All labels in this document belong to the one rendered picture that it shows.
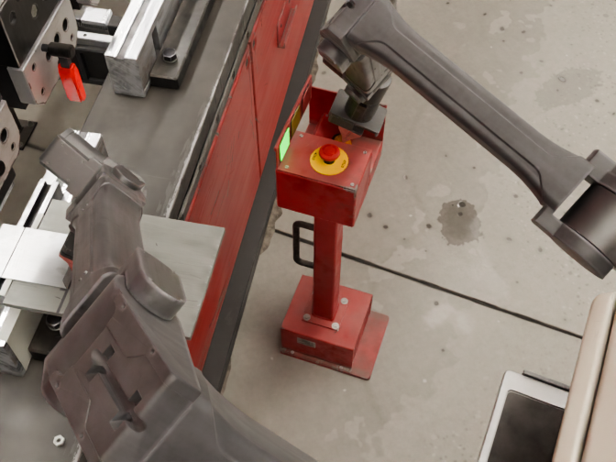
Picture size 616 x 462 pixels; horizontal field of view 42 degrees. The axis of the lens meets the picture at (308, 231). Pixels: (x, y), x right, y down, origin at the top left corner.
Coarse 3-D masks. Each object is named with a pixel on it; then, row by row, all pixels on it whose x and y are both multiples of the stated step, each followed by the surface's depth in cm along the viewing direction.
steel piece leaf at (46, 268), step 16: (32, 240) 114; (48, 240) 114; (64, 240) 114; (16, 256) 113; (32, 256) 113; (48, 256) 113; (16, 272) 111; (32, 272) 111; (48, 272) 111; (64, 272) 111; (64, 288) 110
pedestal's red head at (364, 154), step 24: (312, 96) 160; (288, 120) 149; (312, 120) 166; (384, 120) 159; (312, 144) 154; (336, 144) 154; (360, 144) 164; (288, 168) 150; (312, 168) 150; (360, 168) 150; (288, 192) 155; (312, 192) 152; (336, 192) 150; (360, 192) 153; (336, 216) 156
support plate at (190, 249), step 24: (48, 216) 117; (144, 216) 117; (144, 240) 114; (168, 240) 114; (192, 240) 114; (216, 240) 114; (168, 264) 112; (192, 264) 112; (24, 288) 110; (48, 288) 110; (192, 288) 110; (48, 312) 108; (192, 312) 108
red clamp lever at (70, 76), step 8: (48, 48) 101; (56, 48) 101; (64, 48) 101; (72, 48) 102; (56, 56) 102; (64, 56) 101; (72, 56) 102; (64, 64) 103; (72, 64) 104; (64, 72) 104; (72, 72) 104; (64, 80) 105; (72, 80) 105; (80, 80) 106; (64, 88) 107; (72, 88) 106; (80, 88) 107; (72, 96) 108; (80, 96) 108
